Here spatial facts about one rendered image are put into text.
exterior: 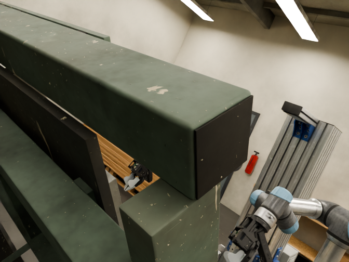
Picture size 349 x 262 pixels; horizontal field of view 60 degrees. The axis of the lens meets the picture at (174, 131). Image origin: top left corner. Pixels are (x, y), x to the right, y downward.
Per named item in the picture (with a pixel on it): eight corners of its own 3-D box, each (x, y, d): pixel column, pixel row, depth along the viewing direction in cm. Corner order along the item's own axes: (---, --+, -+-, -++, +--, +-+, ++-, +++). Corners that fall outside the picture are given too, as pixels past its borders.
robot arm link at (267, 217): (270, 221, 113) (281, 222, 105) (263, 230, 112) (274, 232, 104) (255, 206, 113) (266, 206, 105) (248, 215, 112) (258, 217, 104)
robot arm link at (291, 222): (283, 210, 125) (274, 194, 120) (305, 225, 116) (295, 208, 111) (270, 223, 124) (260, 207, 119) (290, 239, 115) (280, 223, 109)
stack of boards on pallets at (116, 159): (187, 208, 557) (204, 170, 548) (149, 210, 476) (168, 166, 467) (112, 152, 710) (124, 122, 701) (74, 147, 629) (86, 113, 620)
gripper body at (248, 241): (226, 238, 108) (246, 212, 112) (243, 255, 108) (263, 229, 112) (234, 240, 101) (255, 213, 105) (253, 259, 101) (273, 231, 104)
